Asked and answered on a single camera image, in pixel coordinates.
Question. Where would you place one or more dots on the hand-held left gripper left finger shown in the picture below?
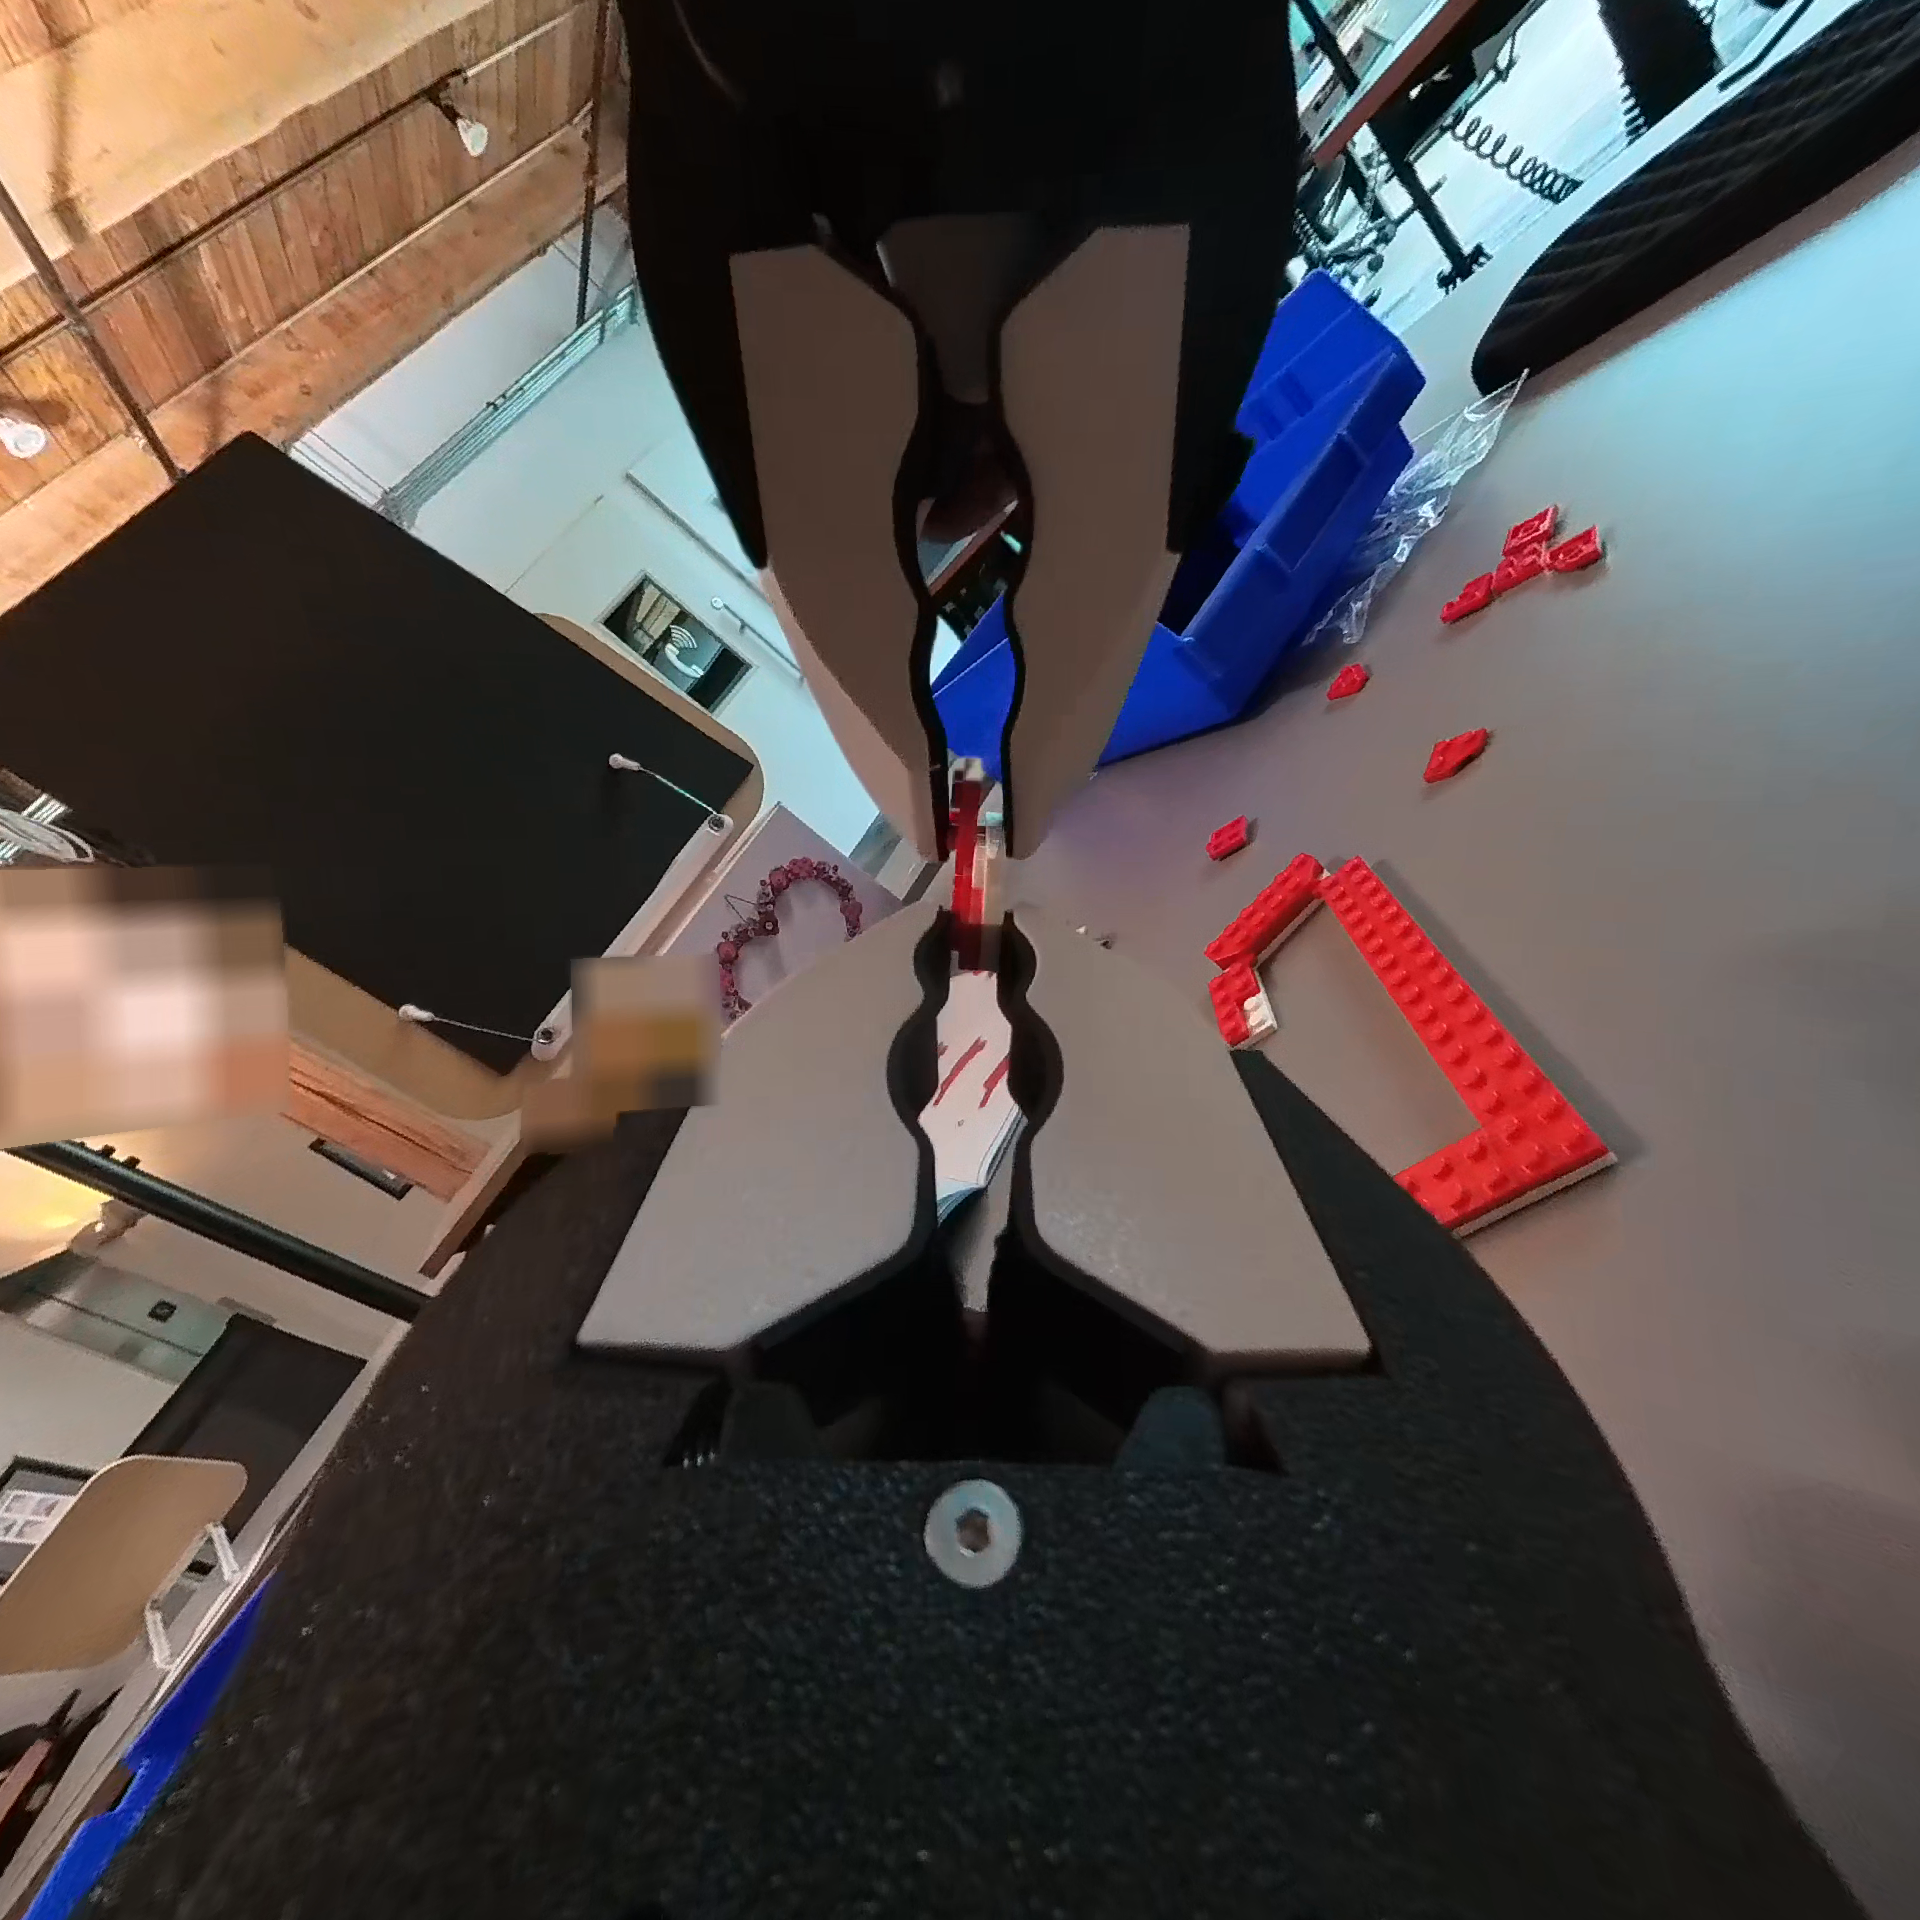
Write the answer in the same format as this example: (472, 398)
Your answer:
(750, 1186)

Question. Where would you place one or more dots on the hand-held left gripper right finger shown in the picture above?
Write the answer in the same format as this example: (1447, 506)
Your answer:
(1201, 1200)

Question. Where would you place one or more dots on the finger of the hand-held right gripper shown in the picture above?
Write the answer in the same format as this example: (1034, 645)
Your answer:
(1102, 494)
(832, 494)

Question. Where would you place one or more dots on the small red brick assembly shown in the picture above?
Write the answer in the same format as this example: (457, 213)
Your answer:
(968, 878)

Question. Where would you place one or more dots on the large blue storage bin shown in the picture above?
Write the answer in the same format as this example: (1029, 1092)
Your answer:
(1201, 676)

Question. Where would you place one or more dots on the phone sign window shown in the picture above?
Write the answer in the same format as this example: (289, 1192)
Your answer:
(674, 644)

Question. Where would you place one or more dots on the dark red heart wreath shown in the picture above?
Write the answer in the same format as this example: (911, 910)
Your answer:
(743, 946)

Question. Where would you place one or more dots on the white instruction booklet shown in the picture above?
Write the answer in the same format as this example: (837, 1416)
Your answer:
(974, 1088)

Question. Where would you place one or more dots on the small blue storage bin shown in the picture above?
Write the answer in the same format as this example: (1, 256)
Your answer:
(1335, 360)

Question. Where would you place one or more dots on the red and white brick corner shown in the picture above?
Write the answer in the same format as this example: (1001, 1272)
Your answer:
(1259, 916)

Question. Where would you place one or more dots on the small red brick plate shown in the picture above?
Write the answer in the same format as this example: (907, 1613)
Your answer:
(1469, 595)
(1575, 552)
(1227, 837)
(1517, 571)
(1347, 679)
(1530, 530)
(1455, 752)

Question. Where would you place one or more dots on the clear plastic bag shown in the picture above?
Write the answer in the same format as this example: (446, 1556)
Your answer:
(1418, 482)

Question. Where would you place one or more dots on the grey display board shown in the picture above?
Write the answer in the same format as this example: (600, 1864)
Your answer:
(802, 834)

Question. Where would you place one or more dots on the wooden background table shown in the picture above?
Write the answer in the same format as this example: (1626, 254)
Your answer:
(1401, 68)

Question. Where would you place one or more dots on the white spot lamp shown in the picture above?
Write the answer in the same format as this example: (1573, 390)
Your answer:
(470, 131)

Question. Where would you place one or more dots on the black metal beam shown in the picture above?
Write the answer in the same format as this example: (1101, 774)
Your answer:
(224, 1223)

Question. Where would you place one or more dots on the black partition panel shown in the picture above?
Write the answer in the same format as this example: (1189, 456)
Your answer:
(299, 704)

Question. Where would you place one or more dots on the black foam mat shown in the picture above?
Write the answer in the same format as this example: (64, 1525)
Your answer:
(1723, 271)

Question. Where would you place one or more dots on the black ribbed foam block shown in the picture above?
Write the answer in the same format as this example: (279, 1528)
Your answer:
(1680, 45)

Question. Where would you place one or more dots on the pale wooden chair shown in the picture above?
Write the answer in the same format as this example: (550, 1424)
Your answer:
(106, 1560)

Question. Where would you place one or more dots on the blue plastic crate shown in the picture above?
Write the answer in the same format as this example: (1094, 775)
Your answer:
(165, 1740)

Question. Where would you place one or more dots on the round ceiling lamp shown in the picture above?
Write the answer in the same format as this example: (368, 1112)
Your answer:
(22, 436)

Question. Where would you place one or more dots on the large red brick frame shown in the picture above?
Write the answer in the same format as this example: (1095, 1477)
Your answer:
(1441, 990)

